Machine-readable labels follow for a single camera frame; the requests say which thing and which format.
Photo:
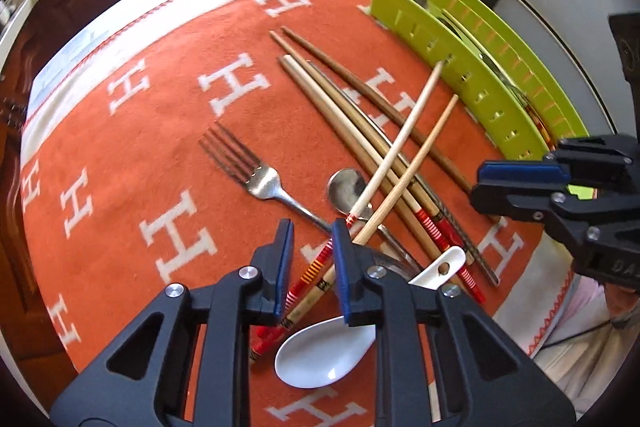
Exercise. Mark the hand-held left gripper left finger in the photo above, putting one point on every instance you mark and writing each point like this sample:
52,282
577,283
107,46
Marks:
285,267

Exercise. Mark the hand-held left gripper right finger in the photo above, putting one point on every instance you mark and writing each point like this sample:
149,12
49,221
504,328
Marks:
342,267

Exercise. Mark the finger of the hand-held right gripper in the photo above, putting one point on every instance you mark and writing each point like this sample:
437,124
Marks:
520,172
510,202

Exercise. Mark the light chopstick red striped end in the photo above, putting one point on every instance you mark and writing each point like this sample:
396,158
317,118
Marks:
537,119

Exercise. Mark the small metal spoon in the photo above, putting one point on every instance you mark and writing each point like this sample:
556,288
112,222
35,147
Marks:
346,190

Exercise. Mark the metal fork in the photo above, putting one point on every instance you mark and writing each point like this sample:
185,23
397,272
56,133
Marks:
260,179

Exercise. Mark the white ceramic spoon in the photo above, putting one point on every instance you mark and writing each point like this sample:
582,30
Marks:
320,357

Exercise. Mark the green plastic utensil tray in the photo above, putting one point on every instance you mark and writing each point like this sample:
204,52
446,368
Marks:
425,42

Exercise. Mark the dark brown wooden chopstick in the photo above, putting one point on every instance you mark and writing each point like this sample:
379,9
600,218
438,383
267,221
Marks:
350,77

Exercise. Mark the grey refrigerator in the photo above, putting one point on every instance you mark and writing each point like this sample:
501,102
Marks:
560,32

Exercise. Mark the orange printed blanket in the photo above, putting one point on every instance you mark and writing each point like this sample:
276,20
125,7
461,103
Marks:
150,157

